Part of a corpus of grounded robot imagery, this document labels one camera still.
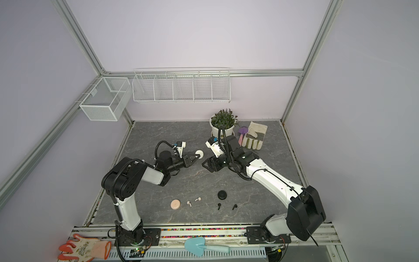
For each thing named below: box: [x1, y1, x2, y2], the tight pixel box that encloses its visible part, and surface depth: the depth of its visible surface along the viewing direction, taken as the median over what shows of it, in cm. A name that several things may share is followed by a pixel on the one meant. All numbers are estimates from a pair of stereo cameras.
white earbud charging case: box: [194, 149, 205, 159], surface depth 93 cm
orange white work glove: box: [57, 233, 112, 262], surface depth 71 cm
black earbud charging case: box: [217, 189, 227, 200], surface depth 87 cm
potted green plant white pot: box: [209, 108, 238, 139], surface depth 101 cm
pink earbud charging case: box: [170, 199, 181, 210], surface depth 84 cm
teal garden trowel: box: [184, 236, 230, 257], surface depth 72 cm
